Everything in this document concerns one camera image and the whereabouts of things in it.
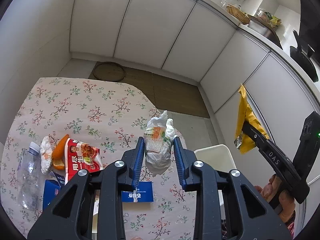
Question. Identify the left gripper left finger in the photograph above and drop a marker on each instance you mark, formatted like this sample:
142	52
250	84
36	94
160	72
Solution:
70	214

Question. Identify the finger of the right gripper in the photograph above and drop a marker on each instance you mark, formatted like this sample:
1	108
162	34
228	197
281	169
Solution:
252	137

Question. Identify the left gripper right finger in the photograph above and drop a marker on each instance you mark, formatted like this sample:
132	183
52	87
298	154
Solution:
248	215

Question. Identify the yellow snack wrapper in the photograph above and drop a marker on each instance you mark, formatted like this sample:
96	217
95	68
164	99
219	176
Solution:
245	114

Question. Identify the printed plastic bag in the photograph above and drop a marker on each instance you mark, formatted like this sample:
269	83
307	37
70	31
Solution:
158	139

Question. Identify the red instant noodle packet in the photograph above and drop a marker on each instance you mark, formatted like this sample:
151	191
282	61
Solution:
80	155

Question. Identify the small orange peel piece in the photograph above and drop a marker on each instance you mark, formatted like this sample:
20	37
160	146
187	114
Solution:
58	154

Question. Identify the white plastic trash bin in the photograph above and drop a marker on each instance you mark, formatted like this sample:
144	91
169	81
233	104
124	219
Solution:
218	157

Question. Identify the white kitchen cabinets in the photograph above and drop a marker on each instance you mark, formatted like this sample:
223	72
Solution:
198	40

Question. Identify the small blue carton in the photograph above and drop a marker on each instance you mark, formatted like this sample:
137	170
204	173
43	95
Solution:
52	187

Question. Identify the blue biscuit box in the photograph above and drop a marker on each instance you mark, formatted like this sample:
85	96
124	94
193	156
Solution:
142	194

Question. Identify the clear plastic water bottle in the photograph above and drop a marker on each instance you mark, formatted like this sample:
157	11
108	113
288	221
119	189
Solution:
29	177

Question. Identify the brown floor mat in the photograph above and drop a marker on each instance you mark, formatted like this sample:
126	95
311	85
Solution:
166	93

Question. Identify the black frying pan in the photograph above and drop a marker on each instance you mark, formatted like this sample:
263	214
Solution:
303	59

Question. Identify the floral tablecloth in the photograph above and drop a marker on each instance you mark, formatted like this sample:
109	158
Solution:
109	116

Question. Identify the metal pot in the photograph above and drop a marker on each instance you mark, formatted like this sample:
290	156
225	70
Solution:
264	31

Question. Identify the green snack bag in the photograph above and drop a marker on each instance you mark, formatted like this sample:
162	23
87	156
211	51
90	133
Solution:
272	20

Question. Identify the woven basket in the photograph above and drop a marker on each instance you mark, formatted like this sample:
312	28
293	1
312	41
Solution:
237	13

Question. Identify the round woven tray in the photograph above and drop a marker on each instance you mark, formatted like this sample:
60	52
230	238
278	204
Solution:
109	71

